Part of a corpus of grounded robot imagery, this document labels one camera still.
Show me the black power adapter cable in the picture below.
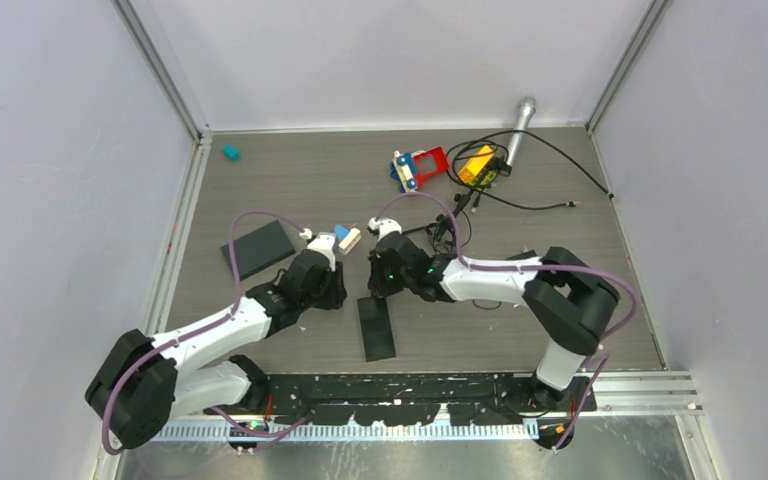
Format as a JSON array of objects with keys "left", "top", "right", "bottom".
[{"left": 423, "top": 218, "right": 538, "bottom": 313}]

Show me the black network switch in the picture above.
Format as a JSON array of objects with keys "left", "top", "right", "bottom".
[{"left": 357, "top": 297, "right": 397, "bottom": 362}]

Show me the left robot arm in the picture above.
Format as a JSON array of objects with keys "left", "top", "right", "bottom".
[{"left": 85, "top": 249, "right": 347, "bottom": 455}]

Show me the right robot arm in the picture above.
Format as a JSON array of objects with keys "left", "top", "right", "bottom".
[{"left": 368, "top": 232, "right": 620, "bottom": 411}]

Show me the black mini tripod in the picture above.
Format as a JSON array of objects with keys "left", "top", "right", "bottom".
[{"left": 403, "top": 193, "right": 473, "bottom": 253}]

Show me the blue white toy brick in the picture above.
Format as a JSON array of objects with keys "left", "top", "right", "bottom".
[{"left": 334, "top": 224, "right": 362, "bottom": 255}]

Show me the red blue toy vehicle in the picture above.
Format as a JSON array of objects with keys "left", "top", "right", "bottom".
[{"left": 389, "top": 146, "right": 450, "bottom": 193}]

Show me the yellow toy brick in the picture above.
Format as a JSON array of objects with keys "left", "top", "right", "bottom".
[{"left": 457, "top": 145, "right": 497, "bottom": 187}]

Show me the black power adapter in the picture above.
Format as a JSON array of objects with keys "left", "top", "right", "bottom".
[{"left": 507, "top": 249, "right": 538, "bottom": 261}]

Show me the teal block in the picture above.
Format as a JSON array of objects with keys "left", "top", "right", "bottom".
[{"left": 222, "top": 144, "right": 241, "bottom": 162}]

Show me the silver microphone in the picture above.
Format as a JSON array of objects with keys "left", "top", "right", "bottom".
[{"left": 505, "top": 96, "right": 537, "bottom": 172}]

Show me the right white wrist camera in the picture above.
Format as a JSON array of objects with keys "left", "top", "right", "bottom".
[{"left": 367, "top": 217, "right": 402, "bottom": 242}]

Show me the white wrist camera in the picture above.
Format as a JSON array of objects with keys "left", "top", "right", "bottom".
[
  {"left": 367, "top": 217, "right": 402, "bottom": 242},
  {"left": 306, "top": 232, "right": 337, "bottom": 271}
]

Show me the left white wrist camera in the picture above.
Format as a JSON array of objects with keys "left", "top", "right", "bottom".
[{"left": 306, "top": 232, "right": 337, "bottom": 271}]

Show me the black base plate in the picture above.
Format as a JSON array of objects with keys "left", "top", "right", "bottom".
[{"left": 261, "top": 372, "right": 597, "bottom": 427}]

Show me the black microphone cable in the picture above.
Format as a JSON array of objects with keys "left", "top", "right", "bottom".
[{"left": 445, "top": 129, "right": 616, "bottom": 212}]

